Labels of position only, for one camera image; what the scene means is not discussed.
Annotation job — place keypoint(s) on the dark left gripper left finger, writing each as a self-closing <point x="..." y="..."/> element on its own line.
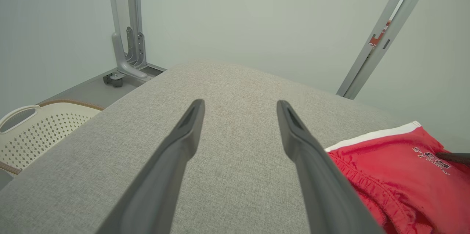
<point x="158" y="190"/>

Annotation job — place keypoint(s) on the red shorts white stripes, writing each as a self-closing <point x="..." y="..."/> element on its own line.
<point x="404" y="182"/>

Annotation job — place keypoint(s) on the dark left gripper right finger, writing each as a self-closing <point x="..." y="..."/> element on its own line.
<point x="323" y="197"/>

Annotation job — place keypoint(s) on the cream perforated laundry basket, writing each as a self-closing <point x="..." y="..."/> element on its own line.
<point x="44" y="131"/>

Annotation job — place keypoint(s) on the grey metal post curved foot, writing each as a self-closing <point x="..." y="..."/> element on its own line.
<point x="134" y="6"/>

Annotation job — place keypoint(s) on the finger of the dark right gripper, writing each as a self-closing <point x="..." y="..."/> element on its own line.
<point x="455" y="158"/>

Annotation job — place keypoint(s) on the grey metal partition post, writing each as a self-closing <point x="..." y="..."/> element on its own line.
<point x="371" y="54"/>

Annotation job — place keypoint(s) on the black caster wheel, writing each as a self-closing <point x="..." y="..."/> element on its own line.
<point x="116" y="79"/>

